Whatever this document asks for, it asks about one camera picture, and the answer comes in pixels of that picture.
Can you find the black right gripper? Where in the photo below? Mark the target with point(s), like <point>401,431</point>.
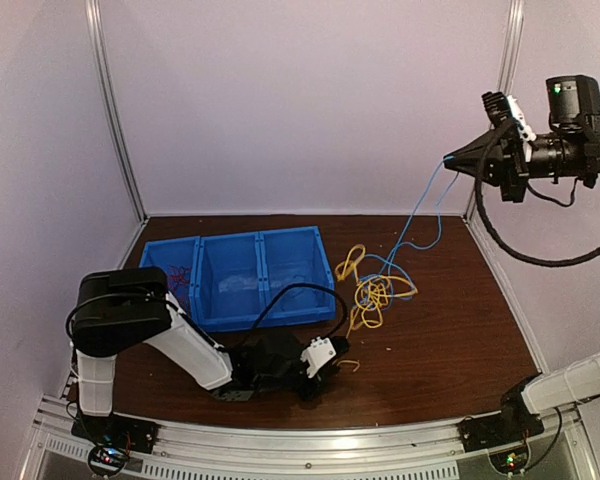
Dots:
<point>506,164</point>

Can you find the right aluminium frame post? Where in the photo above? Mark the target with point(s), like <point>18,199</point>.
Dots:
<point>512,42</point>

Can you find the left circuit board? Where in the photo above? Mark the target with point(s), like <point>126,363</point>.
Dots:
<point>106,460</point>

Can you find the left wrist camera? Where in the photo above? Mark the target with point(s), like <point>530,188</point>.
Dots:
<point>321,352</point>

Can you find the blue plastic bin left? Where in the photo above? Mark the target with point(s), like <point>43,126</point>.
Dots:
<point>177,259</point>

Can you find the blue plastic bin right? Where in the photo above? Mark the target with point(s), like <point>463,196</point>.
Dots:
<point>296,257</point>

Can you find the right circuit board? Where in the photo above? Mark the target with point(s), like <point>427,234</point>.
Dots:
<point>509,461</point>

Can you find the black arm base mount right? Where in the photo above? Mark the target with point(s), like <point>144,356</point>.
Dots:
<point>488,432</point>

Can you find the left aluminium frame post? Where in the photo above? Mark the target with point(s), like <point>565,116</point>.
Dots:
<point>112,114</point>

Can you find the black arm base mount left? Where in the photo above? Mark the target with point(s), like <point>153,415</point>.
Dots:
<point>121,432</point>

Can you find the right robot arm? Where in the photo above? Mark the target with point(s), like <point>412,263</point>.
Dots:
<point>570,149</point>

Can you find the aluminium frame post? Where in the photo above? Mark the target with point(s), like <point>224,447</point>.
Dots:
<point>112,114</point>
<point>512,42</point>

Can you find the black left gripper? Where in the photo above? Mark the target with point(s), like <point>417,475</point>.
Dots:
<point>321,382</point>

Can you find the circuit board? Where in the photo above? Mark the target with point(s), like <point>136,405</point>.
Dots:
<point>106,460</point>
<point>509,461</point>

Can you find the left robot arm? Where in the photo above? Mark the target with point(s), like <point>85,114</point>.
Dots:
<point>120,309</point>

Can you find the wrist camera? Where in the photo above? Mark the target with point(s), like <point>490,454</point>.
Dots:
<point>500,107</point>
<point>321,352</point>

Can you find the aluminium front rail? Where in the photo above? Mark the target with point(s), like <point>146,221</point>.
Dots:
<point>431,450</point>

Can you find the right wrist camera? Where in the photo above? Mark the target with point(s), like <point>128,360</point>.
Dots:
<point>500,107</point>

